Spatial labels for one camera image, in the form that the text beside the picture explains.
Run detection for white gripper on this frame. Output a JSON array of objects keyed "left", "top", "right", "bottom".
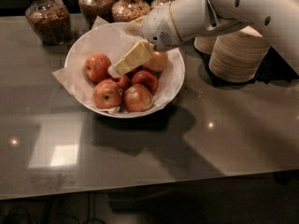
[{"left": 107, "top": 3, "right": 183, "bottom": 78}]

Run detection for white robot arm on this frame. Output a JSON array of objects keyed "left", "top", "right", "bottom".
[{"left": 108, "top": 0, "right": 299, "bottom": 77}]

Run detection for yellow-red apple top right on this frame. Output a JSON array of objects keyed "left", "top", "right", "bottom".
[{"left": 143, "top": 51, "right": 168, "bottom": 72}]

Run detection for small red apple centre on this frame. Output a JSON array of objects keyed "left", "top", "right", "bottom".
[{"left": 113, "top": 75, "right": 131, "bottom": 91}]

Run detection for white bowl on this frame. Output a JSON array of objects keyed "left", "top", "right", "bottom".
[{"left": 64, "top": 21, "right": 186, "bottom": 119}]

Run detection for red-yellow apple front right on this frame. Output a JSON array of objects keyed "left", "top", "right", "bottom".
[{"left": 123, "top": 84, "right": 153, "bottom": 112}]

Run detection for front stack paper bowls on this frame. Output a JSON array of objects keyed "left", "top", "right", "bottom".
[{"left": 208, "top": 26, "right": 270, "bottom": 83}]

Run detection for glass cereal jar left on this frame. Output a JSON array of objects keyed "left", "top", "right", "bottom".
[{"left": 25, "top": 0, "right": 71, "bottom": 45}]

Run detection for black mat under bowls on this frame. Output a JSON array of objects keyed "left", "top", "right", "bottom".
[{"left": 198, "top": 49, "right": 299, "bottom": 87}]

